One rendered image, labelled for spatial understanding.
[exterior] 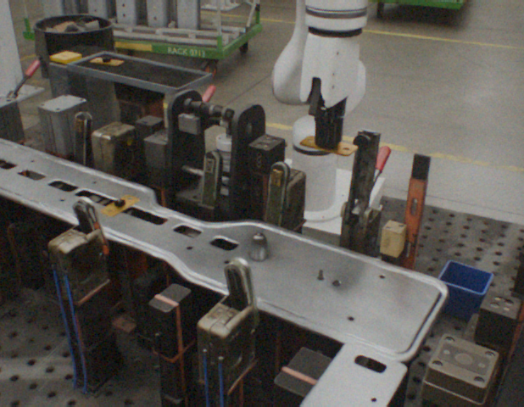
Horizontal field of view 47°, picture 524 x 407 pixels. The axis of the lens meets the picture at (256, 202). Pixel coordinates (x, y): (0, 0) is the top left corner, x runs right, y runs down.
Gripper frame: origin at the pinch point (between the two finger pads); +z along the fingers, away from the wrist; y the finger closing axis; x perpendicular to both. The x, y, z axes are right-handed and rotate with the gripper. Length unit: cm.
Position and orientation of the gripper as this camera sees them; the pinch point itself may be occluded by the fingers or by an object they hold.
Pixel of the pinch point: (328, 131)
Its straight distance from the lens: 93.1
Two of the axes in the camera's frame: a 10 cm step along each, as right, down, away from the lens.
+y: -5.3, 4.2, -7.4
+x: 8.5, 2.6, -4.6
